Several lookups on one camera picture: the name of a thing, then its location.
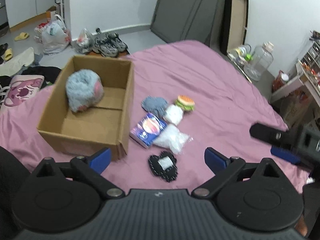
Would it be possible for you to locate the blue planet tissue pack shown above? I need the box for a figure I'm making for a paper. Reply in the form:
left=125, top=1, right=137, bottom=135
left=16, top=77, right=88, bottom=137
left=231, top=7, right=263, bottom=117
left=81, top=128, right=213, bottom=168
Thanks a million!
left=130, top=113, right=167, bottom=148

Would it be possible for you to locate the clear bag white stuffing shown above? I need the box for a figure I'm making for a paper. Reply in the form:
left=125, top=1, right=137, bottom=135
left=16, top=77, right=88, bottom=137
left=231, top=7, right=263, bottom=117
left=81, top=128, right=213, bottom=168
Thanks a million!
left=152, top=124, right=193, bottom=154

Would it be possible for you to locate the plush hamburger toy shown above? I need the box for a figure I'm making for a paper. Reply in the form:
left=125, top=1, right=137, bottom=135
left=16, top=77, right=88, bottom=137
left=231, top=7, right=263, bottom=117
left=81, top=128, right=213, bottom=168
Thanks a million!
left=175, top=95, right=195, bottom=112

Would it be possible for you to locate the grey pink plush toy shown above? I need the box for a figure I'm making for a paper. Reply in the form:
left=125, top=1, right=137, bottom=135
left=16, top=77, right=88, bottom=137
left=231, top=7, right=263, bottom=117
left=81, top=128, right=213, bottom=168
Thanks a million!
left=66, top=69, right=104, bottom=113

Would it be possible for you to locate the white soft packet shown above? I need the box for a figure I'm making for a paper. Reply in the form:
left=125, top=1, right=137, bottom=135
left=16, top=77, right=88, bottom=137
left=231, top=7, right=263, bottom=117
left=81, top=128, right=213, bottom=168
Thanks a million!
left=163, top=105, right=183, bottom=126

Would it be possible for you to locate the brown cardboard box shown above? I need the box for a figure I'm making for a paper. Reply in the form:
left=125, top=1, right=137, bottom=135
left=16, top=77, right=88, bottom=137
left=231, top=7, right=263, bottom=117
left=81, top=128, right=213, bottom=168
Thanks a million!
left=37, top=55, right=134, bottom=160

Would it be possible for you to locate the black fabric patch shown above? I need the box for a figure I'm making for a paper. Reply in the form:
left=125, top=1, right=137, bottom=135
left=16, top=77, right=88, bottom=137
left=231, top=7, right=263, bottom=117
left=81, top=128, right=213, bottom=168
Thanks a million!
left=148, top=151, right=178, bottom=183

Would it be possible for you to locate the red snack jar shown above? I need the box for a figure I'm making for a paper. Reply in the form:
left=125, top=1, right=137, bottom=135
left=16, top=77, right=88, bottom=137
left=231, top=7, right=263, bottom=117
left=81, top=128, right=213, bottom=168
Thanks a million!
left=272, top=70, right=289, bottom=93

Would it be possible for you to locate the white drawer shelf unit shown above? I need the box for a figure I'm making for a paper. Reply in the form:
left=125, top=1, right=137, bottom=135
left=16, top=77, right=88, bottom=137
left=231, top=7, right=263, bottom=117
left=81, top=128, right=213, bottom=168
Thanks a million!
left=269, top=31, right=320, bottom=131

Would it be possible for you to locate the pink bed sheet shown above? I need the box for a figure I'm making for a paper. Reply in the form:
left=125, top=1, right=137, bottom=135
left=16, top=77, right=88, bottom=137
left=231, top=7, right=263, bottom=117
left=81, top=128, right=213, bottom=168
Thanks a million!
left=0, top=39, right=311, bottom=196

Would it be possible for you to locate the blue denim fabric patch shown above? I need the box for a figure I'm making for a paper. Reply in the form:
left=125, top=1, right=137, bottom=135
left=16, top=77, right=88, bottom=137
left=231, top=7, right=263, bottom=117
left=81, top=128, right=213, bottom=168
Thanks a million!
left=141, top=96, right=168, bottom=118

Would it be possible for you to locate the large clear water jug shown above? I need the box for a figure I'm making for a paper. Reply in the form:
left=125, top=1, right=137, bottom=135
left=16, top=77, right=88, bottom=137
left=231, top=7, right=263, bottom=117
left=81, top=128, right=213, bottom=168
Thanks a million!
left=244, top=42, right=274, bottom=81

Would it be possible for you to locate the black clothing pile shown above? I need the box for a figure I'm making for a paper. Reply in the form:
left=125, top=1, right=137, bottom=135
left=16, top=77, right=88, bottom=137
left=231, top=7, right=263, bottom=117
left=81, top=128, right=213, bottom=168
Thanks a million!
left=1, top=66, right=61, bottom=89

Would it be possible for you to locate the pink cartoon cushion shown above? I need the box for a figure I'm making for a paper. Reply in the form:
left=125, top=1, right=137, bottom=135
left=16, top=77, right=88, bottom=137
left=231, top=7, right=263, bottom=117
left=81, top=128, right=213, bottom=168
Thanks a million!
left=1, top=75, right=44, bottom=113

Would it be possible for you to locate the grey sneaker front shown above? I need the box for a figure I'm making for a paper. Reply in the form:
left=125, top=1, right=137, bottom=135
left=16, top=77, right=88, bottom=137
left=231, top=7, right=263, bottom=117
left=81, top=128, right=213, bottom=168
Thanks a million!
left=92, top=37, right=119, bottom=57

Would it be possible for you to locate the clear plastic trash bag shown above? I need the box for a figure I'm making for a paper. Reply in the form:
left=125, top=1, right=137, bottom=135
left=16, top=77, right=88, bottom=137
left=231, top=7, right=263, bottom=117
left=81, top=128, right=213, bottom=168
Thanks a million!
left=74, top=28, right=94, bottom=54

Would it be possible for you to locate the white floor towel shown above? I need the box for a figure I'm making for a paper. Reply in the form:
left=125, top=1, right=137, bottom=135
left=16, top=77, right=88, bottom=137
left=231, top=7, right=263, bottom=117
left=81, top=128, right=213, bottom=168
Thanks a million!
left=0, top=47, right=34, bottom=76

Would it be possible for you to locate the white plastic shopping bag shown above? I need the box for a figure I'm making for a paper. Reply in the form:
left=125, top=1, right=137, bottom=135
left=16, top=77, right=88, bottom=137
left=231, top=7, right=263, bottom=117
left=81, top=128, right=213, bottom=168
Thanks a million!
left=34, top=14, right=71, bottom=55

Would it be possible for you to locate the yellow slipper near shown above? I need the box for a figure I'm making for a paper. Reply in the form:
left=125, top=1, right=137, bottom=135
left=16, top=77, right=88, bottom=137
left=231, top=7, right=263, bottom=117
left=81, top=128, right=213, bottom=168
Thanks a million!
left=4, top=48, right=13, bottom=61

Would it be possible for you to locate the yellow slipper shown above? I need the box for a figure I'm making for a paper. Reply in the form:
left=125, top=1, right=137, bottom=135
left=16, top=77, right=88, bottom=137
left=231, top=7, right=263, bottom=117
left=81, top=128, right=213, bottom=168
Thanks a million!
left=14, top=32, right=29, bottom=41
left=4, top=48, right=13, bottom=61

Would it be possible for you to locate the yellow slipper far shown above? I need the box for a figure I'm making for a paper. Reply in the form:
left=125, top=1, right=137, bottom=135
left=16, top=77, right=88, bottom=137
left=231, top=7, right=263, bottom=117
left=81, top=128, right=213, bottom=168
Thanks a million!
left=14, top=32, right=29, bottom=41

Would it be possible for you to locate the black slipper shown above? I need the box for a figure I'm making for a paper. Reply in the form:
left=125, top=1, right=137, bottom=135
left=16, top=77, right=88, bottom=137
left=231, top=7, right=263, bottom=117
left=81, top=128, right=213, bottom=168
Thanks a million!
left=0, top=43, right=8, bottom=56

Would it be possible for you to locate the wooden framed board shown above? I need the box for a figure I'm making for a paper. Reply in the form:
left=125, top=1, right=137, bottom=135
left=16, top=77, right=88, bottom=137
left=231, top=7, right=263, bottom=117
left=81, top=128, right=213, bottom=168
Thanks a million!
left=219, top=0, right=249, bottom=55

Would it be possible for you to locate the dark grey wardrobe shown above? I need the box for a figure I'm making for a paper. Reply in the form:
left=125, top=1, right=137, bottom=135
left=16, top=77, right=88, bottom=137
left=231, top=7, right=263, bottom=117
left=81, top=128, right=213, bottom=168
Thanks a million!
left=150, top=0, right=225, bottom=45

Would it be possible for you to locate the white kitchen cabinet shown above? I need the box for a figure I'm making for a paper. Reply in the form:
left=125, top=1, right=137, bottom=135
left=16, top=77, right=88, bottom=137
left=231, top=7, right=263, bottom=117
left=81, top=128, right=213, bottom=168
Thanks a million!
left=3, top=0, right=61, bottom=29

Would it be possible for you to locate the grey sneaker near wall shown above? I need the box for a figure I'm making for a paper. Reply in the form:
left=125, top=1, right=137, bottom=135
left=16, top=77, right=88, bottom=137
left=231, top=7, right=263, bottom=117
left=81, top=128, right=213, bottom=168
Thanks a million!
left=106, top=33, right=127, bottom=53

